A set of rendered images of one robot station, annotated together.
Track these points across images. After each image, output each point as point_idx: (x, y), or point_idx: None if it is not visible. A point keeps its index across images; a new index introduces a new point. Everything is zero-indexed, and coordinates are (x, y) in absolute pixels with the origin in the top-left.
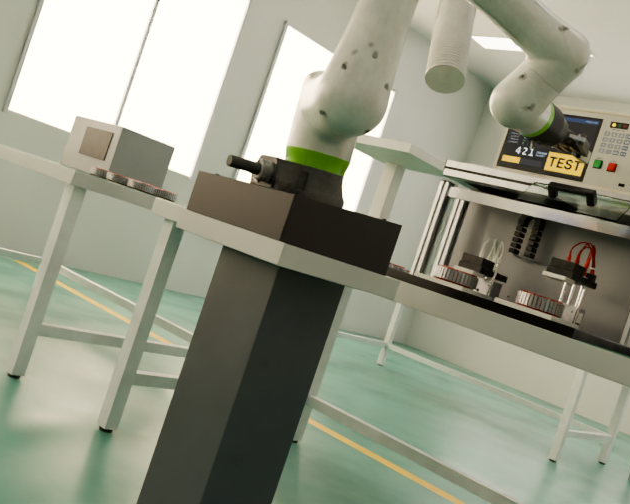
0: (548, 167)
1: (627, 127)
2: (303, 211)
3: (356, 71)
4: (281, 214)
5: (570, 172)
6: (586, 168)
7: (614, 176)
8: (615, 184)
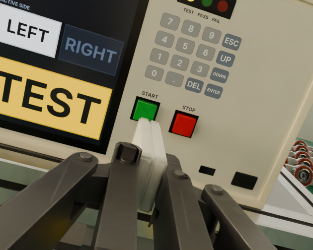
0: None
1: (229, 11)
2: None
3: None
4: None
5: (68, 126)
6: (114, 119)
7: (190, 148)
8: (192, 167)
